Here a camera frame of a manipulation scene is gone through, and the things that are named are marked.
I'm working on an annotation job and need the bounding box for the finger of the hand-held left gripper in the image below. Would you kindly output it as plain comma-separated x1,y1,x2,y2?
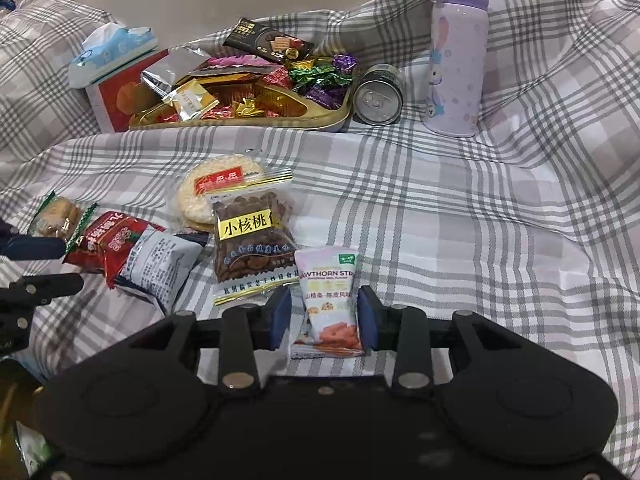
0,220,69,261
0,274,85,324

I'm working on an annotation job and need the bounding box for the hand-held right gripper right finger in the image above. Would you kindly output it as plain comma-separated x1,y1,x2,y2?
356,285,523,393

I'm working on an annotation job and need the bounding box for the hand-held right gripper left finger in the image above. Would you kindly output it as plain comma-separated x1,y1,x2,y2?
125,286,293,393

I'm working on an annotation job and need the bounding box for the green biscuit packet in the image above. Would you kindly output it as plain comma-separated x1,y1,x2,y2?
29,191,85,239

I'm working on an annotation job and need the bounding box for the white hawthorn strip packet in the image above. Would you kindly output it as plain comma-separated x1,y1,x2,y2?
290,247,367,359

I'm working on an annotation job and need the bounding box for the rice cracker packet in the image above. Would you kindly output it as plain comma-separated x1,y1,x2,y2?
171,151,294,234

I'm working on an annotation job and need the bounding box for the red snack packet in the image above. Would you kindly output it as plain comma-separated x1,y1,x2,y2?
64,202,167,277

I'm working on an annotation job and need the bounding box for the clear walnut packet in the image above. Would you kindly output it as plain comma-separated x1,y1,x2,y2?
212,187,297,309

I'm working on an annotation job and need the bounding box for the green white snack packet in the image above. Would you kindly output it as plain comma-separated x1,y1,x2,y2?
15,422,54,467

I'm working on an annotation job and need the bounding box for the grey white snack packet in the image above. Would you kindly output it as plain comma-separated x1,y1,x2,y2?
106,226,212,312

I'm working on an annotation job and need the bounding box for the grey plaid cloth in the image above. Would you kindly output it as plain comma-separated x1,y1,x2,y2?
0,0,640,466

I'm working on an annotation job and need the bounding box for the red and white box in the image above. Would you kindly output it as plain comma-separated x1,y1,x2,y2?
84,49,174,134

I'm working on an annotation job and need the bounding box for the gold candy dish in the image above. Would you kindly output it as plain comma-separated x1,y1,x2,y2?
129,57,359,134

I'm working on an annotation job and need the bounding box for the blue tissue pack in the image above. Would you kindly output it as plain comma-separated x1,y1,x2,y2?
67,22,159,90

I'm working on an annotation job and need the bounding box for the cream snack packet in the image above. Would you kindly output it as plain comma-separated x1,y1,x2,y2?
162,81,217,121

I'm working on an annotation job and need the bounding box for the dark drink can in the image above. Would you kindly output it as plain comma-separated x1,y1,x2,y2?
352,63,404,126

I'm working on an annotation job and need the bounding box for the silver foil packet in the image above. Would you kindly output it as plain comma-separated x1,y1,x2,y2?
141,46,212,99

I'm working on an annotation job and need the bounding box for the pink dark snack packet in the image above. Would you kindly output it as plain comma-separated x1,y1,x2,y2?
187,55,284,84

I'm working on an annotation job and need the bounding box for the purple insulated bottle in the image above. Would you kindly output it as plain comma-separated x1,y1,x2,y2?
424,0,490,139

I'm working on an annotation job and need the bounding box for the black wafer box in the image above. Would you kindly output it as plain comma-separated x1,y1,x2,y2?
222,17,315,65

